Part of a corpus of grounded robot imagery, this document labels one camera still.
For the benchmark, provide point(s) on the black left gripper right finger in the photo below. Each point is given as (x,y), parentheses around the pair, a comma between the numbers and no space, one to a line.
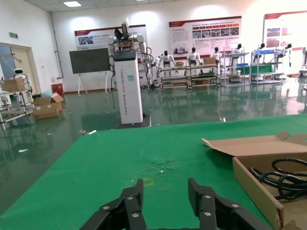
(208,210)

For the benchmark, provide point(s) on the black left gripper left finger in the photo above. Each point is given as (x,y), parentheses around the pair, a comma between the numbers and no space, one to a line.
(129,210)

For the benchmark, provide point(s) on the open brown cardboard box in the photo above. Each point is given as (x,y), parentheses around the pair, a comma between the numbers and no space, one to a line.
(251,189)

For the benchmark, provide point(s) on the red cabinet box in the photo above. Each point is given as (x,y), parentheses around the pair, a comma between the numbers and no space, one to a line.
(57,89)

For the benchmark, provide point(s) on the green table cloth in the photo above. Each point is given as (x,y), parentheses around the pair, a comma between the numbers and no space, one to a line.
(96,167)

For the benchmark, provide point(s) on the white paper strip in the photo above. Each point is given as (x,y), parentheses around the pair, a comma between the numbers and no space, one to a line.
(23,151)

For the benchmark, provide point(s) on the closed cardboard carton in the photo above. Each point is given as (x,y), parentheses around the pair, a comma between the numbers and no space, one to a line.
(45,113)

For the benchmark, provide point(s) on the open cardboard carton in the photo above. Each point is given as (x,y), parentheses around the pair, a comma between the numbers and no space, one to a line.
(51,104)

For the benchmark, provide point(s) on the metal pipe workbench rack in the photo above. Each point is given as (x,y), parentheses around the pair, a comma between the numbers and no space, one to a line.
(239,54)
(204,76)
(173,68)
(266,62)

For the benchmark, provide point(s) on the blue plastic bin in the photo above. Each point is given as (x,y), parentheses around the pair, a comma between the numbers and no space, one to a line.
(263,51)
(242,65)

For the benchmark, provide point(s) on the small brown cardboard carton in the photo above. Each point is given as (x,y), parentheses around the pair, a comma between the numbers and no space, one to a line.
(179,64)

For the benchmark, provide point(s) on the green bench cover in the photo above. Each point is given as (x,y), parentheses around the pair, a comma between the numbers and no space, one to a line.
(262,70)

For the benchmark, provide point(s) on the white pipe shelf rack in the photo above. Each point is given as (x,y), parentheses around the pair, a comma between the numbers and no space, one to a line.
(16,110)

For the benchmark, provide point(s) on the white humanoid robot black head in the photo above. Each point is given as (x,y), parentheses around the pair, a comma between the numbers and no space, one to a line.
(165,60)
(289,48)
(194,57)
(262,46)
(237,50)
(216,55)

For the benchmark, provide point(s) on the dark display screen on stand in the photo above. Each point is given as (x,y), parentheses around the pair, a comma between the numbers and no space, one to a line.
(88,60)

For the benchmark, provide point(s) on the small white service robot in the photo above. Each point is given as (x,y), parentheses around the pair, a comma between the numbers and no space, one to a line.
(18,72)

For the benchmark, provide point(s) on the beige door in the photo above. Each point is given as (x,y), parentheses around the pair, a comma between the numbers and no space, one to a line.
(21,57)

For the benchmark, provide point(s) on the green exit sign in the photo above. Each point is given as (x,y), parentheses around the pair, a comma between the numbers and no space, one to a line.
(14,35)

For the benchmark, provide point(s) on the ceiling light panel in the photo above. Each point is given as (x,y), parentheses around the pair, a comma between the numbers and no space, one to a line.
(70,3)

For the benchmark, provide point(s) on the wide white red wall poster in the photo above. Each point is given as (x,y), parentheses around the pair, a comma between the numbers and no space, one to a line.
(204,40)

